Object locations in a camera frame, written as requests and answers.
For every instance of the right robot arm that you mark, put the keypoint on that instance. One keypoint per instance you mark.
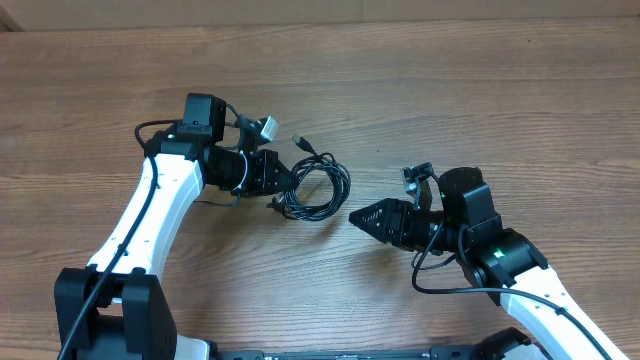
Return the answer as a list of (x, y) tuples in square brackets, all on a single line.
[(453, 213)]

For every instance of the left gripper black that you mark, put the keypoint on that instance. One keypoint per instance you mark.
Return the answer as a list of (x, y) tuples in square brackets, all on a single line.
[(267, 163)]

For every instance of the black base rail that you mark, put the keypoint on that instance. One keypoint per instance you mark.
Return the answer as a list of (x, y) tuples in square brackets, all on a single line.
[(340, 355)]

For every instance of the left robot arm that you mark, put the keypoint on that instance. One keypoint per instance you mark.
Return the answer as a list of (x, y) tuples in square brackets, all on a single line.
[(114, 307)]

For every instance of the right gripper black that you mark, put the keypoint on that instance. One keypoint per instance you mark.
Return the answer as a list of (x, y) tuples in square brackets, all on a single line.
[(393, 210)]

